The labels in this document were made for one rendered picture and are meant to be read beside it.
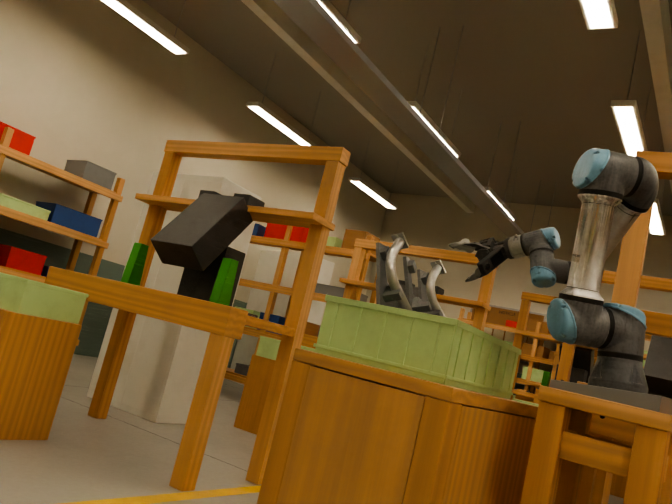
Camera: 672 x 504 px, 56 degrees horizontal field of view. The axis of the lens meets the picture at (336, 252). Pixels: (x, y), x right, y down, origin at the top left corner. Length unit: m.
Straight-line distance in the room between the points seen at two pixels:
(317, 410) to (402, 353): 0.29
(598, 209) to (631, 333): 0.35
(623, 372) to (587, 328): 0.15
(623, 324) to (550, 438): 0.37
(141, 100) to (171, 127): 0.62
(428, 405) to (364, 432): 0.20
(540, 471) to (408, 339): 0.48
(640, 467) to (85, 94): 7.68
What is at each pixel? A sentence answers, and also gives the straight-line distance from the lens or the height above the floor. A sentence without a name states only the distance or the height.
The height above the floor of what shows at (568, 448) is 0.71.
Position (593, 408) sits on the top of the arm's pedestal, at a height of 0.82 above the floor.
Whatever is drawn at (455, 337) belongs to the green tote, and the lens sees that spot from 1.69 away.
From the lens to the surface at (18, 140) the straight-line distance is 7.43.
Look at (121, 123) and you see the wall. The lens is 8.86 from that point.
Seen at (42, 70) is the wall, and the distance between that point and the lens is 8.26.
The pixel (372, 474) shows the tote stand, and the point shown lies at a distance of 1.71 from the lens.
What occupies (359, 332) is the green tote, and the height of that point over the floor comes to 0.87.
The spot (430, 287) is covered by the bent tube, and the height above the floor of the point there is 1.09.
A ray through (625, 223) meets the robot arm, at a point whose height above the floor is 1.36.
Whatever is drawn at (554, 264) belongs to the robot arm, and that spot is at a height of 1.23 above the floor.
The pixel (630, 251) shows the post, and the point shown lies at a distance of 2.92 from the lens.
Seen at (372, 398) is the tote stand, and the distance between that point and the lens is 1.71.
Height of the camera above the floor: 0.80
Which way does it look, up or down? 9 degrees up
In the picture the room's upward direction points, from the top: 14 degrees clockwise
